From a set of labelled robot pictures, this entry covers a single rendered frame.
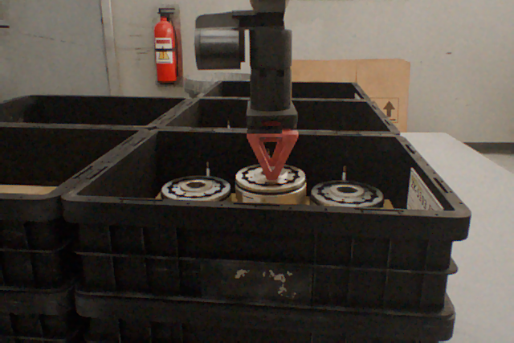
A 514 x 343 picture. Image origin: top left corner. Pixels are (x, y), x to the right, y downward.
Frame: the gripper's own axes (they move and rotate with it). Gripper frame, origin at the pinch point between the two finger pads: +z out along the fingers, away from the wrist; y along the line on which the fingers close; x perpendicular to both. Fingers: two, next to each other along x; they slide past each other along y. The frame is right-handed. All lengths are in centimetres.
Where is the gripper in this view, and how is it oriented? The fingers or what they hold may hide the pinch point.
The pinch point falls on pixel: (271, 169)
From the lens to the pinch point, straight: 63.3
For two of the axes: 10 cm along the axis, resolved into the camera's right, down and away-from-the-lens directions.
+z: 0.2, 9.5, 3.1
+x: 10.0, -0.2, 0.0
